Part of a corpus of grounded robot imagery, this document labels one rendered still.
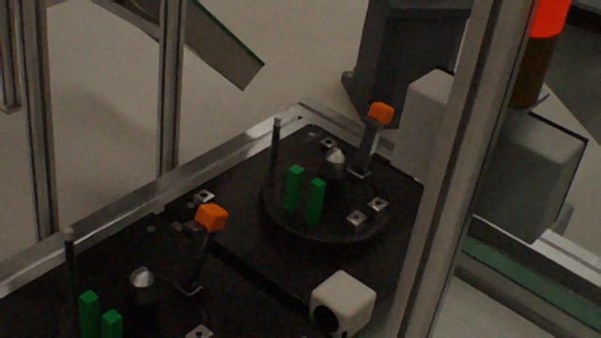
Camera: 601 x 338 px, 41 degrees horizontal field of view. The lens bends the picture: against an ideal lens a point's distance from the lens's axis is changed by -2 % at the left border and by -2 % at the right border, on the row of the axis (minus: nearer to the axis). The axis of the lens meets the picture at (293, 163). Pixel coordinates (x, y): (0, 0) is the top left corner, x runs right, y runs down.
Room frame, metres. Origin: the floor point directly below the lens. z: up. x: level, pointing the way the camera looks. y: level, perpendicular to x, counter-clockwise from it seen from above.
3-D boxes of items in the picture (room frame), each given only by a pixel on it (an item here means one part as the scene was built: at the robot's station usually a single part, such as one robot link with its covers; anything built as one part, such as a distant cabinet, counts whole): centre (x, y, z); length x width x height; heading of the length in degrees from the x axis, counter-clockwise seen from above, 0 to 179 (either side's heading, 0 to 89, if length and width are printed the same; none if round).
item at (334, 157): (0.67, -0.04, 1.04); 0.02 x 0.02 x 0.03
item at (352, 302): (0.54, -0.06, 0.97); 0.05 x 0.05 x 0.04; 55
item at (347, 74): (1.10, -0.15, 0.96); 0.15 x 0.15 x 0.20; 19
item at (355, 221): (0.63, -0.07, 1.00); 0.02 x 0.01 x 0.02; 145
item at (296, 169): (0.64, 0.00, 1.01); 0.01 x 0.01 x 0.05; 55
